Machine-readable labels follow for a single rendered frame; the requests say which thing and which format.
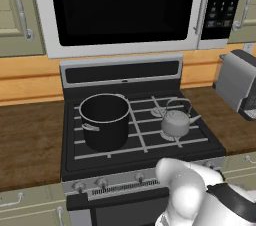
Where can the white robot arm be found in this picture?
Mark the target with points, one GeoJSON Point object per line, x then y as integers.
{"type": "Point", "coordinates": [186, 190]}

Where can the silver kettle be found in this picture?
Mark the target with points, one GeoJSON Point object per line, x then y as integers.
{"type": "Point", "coordinates": [175, 124]}

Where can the black and silver stove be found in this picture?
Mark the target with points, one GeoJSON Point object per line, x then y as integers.
{"type": "Point", "coordinates": [140, 160]}

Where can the silver stove knob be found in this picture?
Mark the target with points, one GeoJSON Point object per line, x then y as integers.
{"type": "Point", "coordinates": [79, 187]}
{"type": "Point", "coordinates": [101, 183]}
{"type": "Point", "coordinates": [140, 177]}
{"type": "Point", "coordinates": [209, 164]}

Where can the black cooking pot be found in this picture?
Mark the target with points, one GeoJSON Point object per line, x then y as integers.
{"type": "Point", "coordinates": [105, 130]}

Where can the silver microwave oven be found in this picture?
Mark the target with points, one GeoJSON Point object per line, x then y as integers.
{"type": "Point", "coordinates": [120, 6]}

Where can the silver coffee machine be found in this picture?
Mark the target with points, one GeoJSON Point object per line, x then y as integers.
{"type": "Point", "coordinates": [235, 80]}

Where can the beige drawer front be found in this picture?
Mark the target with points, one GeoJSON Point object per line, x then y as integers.
{"type": "Point", "coordinates": [238, 166]}
{"type": "Point", "coordinates": [36, 196]}

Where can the beige base cupboard door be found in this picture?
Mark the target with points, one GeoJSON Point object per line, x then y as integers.
{"type": "Point", "coordinates": [30, 218]}

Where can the white wall socket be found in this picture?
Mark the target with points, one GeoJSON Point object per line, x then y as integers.
{"type": "Point", "coordinates": [248, 48]}

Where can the beige wall cupboard door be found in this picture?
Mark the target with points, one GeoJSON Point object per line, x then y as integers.
{"type": "Point", "coordinates": [248, 33]}
{"type": "Point", "coordinates": [10, 10]}

